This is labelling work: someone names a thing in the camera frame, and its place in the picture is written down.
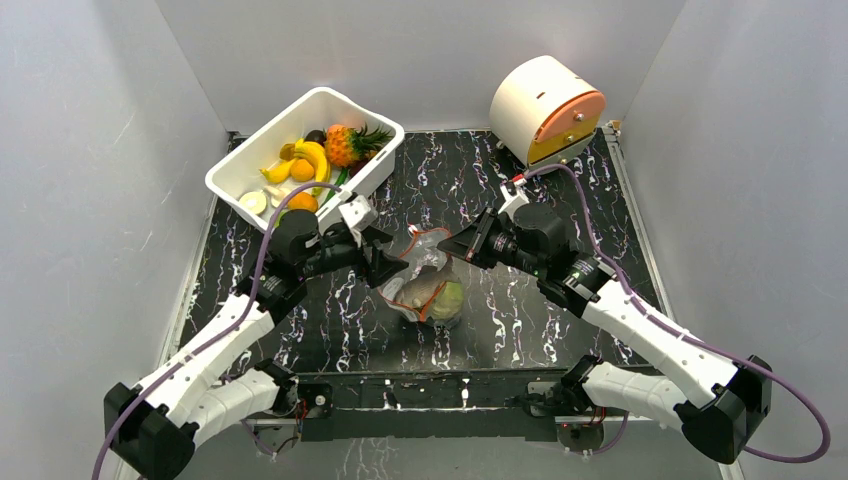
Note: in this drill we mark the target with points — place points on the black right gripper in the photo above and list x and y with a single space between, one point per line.
489 235

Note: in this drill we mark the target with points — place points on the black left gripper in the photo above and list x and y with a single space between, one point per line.
381 265

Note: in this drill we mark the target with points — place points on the clear zip bag orange zipper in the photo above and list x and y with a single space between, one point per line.
421 251

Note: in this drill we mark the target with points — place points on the light green toy cabbage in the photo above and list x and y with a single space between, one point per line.
447 303

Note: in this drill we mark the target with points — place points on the grey toy fish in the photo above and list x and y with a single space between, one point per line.
417 292

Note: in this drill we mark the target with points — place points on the small orange toy tangerine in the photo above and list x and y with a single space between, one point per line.
301 170

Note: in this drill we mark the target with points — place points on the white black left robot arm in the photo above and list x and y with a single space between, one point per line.
218 344

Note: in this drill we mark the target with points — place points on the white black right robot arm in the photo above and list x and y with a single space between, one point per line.
716 403

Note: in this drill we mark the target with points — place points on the green toy chili pepper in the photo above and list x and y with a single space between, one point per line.
340 180

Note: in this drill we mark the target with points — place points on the orange toy orange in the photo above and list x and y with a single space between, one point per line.
303 201

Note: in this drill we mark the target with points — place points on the orange toy pineapple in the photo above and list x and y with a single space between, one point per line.
346 146

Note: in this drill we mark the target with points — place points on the yellow toy banana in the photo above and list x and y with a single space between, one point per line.
314 154

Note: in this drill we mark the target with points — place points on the cream halved toy fruit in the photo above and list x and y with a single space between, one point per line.
255 202

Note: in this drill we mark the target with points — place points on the dark purple toy fruit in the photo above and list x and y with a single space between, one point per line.
316 136

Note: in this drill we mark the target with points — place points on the white plastic bin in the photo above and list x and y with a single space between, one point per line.
238 172

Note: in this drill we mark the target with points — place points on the cream round drum orange face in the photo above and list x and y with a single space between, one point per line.
544 113

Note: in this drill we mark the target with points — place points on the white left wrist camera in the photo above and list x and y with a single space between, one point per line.
357 213

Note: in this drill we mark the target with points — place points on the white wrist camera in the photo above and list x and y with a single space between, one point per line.
357 213
514 196

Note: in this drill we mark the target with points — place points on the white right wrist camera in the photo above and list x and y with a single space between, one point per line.
514 196

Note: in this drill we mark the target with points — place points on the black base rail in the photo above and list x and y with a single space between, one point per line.
532 404

